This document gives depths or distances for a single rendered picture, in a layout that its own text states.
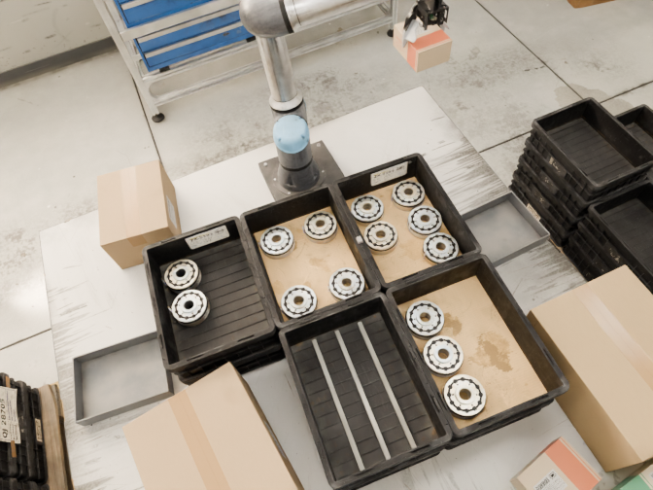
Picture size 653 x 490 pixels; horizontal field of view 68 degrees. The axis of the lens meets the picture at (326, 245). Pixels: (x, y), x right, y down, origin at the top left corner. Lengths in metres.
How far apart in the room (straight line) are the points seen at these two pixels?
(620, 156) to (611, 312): 1.05
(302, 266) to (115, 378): 0.66
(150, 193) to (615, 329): 1.43
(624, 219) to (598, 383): 1.08
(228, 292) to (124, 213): 0.47
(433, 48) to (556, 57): 1.98
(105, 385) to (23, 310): 1.29
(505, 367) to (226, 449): 0.73
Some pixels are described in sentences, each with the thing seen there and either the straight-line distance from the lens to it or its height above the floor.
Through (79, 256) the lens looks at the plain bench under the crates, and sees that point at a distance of 1.92.
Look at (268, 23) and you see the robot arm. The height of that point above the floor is 1.35.
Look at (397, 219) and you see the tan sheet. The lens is 1.54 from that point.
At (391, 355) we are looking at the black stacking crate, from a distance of 1.34.
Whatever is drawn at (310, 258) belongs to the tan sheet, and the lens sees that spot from 1.48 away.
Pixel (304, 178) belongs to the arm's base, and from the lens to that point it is 1.69.
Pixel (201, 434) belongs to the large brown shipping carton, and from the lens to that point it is 1.29.
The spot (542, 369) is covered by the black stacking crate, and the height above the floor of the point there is 0.87.
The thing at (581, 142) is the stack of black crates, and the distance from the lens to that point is 2.36.
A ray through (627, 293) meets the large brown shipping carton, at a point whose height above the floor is 0.90.
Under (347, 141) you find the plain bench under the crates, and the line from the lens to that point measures 1.93.
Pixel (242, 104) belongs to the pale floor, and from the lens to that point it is 3.23.
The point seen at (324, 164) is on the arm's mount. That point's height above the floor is 0.74.
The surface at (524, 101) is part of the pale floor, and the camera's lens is 3.21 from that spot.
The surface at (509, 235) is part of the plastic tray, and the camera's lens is 1.71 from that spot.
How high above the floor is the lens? 2.10
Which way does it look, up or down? 58 degrees down
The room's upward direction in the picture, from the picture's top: 9 degrees counter-clockwise
